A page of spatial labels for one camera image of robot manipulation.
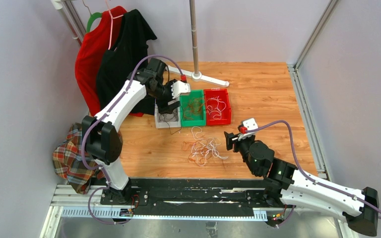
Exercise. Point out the white plastic bin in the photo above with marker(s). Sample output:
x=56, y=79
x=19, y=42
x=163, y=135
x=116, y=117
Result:
x=167, y=120

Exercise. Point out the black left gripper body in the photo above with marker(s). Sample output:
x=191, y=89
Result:
x=165, y=96

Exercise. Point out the clothes rack metal frame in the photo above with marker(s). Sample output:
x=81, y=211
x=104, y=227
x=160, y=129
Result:
x=71, y=17

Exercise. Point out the plaid flannel shirt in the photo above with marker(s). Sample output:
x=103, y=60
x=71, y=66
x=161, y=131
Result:
x=77, y=165

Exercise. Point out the pink clothes hanger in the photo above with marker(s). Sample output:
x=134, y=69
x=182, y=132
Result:
x=115, y=15

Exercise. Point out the white stand with metal pole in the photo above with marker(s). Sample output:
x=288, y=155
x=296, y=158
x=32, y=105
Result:
x=196, y=75

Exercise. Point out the green plastic bin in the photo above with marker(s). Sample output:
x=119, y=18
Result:
x=193, y=112

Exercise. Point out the red plastic bin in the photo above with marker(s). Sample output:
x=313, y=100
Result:
x=217, y=105

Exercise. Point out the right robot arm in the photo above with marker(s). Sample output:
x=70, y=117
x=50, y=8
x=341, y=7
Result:
x=289, y=185

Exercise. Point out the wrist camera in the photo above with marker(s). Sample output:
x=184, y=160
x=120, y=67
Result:
x=180, y=87
x=247, y=128

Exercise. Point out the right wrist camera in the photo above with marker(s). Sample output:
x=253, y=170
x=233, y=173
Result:
x=247, y=128

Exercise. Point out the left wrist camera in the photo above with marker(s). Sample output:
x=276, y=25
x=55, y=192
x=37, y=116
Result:
x=180, y=87

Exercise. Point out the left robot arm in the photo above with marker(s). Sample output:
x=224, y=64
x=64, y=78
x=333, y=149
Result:
x=101, y=145

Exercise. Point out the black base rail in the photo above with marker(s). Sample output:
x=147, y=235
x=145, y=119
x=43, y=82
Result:
x=191, y=197

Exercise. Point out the black t-shirt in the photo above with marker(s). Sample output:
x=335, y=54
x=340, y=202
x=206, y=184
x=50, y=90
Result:
x=125, y=53

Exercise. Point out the red t-shirt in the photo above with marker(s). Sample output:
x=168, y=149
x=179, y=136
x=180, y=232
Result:
x=89, y=59

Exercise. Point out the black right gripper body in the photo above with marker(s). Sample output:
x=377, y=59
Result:
x=238, y=144

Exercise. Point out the green clothes hanger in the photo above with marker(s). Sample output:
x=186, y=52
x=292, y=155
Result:
x=92, y=18

